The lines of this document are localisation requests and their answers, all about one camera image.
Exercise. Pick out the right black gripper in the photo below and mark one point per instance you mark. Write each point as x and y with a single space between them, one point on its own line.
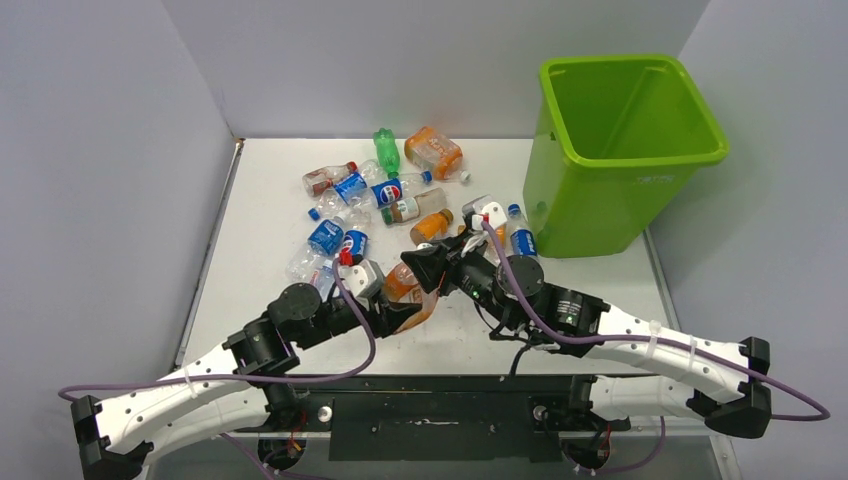
436 267

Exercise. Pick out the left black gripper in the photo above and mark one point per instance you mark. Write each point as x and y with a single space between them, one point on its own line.
388 316

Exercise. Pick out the blue label water bottle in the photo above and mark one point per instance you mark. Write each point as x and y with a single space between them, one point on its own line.
520 236

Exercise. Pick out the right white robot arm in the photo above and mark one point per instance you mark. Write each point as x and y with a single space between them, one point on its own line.
684 376

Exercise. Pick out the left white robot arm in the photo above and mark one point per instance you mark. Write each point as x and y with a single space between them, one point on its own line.
243 382

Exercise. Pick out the green plastic bin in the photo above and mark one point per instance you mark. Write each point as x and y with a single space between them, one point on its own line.
616 139

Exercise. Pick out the small orange juice bottle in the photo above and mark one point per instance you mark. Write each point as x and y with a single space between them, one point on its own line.
432 227

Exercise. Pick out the pepsi bottle left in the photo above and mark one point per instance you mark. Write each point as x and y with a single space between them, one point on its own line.
356 225

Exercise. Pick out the orange juice bottle lying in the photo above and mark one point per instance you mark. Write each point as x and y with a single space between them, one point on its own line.
477 235

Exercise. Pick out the pepsi bottle blue cap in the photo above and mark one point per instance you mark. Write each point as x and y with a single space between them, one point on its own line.
398 187

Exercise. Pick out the blue label crushed bottle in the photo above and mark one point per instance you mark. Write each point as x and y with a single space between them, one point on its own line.
344 193

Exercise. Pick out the large orange tea bottle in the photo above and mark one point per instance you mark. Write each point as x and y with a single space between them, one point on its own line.
431 150

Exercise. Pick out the green soda bottle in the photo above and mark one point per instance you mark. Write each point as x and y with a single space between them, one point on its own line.
387 151

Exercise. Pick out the crushed red label bottle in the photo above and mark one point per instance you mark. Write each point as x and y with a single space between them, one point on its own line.
321 179

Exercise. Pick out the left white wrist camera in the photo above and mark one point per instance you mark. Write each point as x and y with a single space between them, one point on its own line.
361 276

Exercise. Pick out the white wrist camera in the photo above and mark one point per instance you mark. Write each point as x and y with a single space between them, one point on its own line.
481 210
361 276

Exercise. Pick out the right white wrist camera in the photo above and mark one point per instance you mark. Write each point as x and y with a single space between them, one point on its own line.
481 210

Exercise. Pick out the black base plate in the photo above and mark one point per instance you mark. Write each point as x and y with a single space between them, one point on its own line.
441 418

